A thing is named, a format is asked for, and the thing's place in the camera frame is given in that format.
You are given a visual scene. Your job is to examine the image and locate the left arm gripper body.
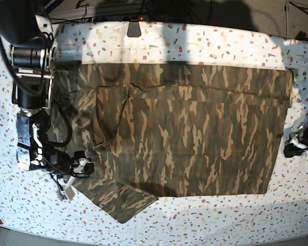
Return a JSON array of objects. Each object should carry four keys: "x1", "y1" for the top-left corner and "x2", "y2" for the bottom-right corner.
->
[{"x1": 288, "y1": 122, "x2": 308, "y2": 167}]

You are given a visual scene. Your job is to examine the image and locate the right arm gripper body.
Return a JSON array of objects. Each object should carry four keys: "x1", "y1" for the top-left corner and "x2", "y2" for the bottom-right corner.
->
[{"x1": 43, "y1": 150, "x2": 91, "y2": 178}]

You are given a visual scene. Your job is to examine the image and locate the camouflage T-shirt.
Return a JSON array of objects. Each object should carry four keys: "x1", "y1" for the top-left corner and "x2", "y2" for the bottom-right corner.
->
[{"x1": 53, "y1": 62, "x2": 294, "y2": 223}]

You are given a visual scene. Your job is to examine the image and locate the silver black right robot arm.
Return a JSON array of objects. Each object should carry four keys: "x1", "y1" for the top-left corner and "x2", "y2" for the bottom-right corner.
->
[{"x1": 0, "y1": 1, "x2": 94, "y2": 200}]

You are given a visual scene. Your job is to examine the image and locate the black power strip red light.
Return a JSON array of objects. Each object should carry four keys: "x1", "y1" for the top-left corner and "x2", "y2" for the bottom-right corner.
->
[{"x1": 91, "y1": 15, "x2": 149, "y2": 22}]

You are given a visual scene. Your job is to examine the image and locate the thin black cable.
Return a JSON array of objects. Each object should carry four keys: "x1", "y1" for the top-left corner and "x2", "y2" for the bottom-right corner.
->
[{"x1": 43, "y1": 99, "x2": 73, "y2": 148}]

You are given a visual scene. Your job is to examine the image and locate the dark grey camera mount foot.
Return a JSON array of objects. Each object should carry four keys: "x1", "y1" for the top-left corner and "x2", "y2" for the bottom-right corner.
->
[{"x1": 127, "y1": 22, "x2": 142, "y2": 38}]

